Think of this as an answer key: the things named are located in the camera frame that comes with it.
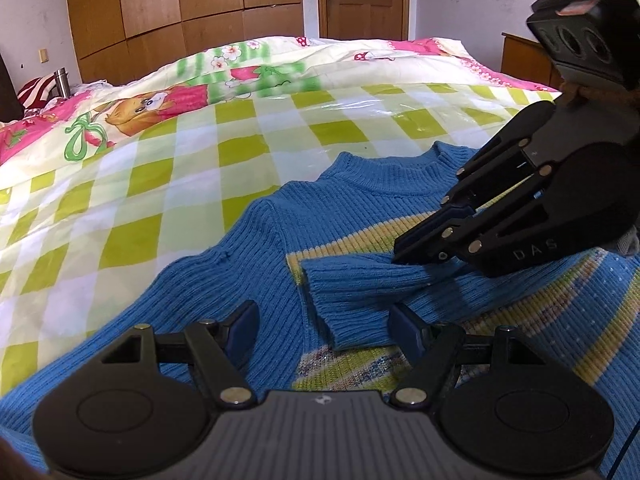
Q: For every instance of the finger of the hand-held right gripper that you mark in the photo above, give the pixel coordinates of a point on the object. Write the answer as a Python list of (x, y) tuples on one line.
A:
[(430, 247), (492, 160)]

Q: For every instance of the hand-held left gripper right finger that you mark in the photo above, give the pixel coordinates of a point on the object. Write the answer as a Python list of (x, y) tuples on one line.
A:
[(406, 330)]

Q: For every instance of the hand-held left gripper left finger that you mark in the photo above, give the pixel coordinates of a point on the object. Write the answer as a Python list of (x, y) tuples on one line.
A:
[(243, 325)]

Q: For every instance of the blue knit sweater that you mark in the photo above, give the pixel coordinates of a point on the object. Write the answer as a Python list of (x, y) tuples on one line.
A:
[(350, 280)]

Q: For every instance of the wooden side cabinet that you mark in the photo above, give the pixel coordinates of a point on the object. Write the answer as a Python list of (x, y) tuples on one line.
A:
[(525, 60)]

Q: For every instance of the green checked plastic sheet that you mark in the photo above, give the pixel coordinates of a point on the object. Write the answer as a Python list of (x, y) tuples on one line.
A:
[(165, 195)]

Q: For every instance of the wooden door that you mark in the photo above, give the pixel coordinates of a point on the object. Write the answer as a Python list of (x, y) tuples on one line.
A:
[(362, 0)]

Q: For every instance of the pink cartoon print quilt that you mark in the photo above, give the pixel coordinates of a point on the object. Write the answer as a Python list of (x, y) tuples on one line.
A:
[(165, 95)]

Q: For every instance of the steel flask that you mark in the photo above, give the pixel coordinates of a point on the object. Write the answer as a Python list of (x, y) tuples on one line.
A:
[(62, 82)]

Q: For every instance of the red white striped cloth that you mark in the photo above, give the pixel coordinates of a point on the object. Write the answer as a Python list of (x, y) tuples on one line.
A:
[(37, 92)]

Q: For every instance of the wooden wardrobe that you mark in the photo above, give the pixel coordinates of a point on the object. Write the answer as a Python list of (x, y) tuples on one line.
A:
[(165, 15)]

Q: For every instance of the dark wooden headboard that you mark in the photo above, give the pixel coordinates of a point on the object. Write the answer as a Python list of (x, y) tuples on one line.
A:
[(7, 90)]

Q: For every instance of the wall socket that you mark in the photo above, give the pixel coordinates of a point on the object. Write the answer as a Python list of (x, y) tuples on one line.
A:
[(43, 55)]

